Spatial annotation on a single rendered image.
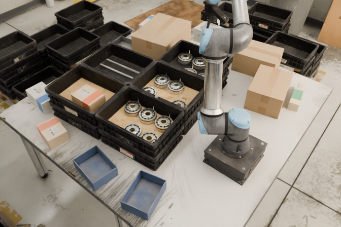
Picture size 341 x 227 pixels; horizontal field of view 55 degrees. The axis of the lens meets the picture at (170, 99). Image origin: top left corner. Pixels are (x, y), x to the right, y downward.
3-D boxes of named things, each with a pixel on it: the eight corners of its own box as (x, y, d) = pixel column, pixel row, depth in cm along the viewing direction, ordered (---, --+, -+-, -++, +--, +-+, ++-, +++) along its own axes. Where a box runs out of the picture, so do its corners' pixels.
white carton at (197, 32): (230, 43, 205) (232, 30, 199) (219, 51, 198) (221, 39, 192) (203, 32, 214) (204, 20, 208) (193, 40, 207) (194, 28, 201)
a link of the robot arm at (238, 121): (250, 141, 165) (253, 123, 155) (223, 140, 166) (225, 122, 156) (247, 124, 173) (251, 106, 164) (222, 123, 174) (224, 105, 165)
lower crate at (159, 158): (184, 138, 193) (184, 124, 185) (155, 174, 174) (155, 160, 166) (131, 112, 209) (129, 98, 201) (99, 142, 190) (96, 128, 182)
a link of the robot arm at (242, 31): (259, 39, 140) (249, -21, 172) (233, 39, 141) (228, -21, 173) (255, 59, 149) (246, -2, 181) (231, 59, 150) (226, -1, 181)
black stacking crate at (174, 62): (230, 71, 222) (232, 57, 214) (209, 95, 204) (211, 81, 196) (180, 52, 238) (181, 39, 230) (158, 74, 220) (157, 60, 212)
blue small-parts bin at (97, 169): (118, 174, 174) (117, 166, 169) (95, 191, 167) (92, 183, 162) (98, 152, 185) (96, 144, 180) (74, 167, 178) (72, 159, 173)
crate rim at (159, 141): (185, 113, 179) (185, 110, 177) (154, 150, 160) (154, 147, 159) (128, 87, 195) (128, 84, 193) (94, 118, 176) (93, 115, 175)
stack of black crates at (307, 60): (305, 84, 315) (319, 44, 284) (293, 100, 298) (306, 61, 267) (267, 68, 333) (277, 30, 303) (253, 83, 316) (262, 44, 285)
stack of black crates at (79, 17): (91, 35, 380) (83, -1, 349) (108, 44, 366) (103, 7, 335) (63, 50, 357) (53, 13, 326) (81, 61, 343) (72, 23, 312)
